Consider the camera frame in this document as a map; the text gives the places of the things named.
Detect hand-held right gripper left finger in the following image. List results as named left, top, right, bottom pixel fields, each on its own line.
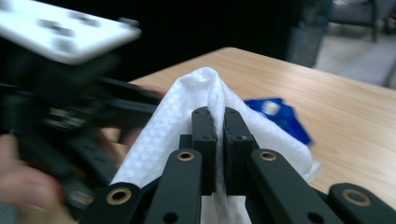
left=179, top=105, right=219, bottom=197

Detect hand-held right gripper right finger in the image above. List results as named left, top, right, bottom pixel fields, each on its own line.
left=222, top=106, right=261, bottom=197

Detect white wet wipe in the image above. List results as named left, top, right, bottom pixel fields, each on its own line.
left=111, top=66, right=322, bottom=224

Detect blue wet wipes pack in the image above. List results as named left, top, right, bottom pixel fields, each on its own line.
left=244, top=97, right=314, bottom=147

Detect grey chair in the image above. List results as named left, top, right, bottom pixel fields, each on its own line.
left=325, top=0, right=396, bottom=43

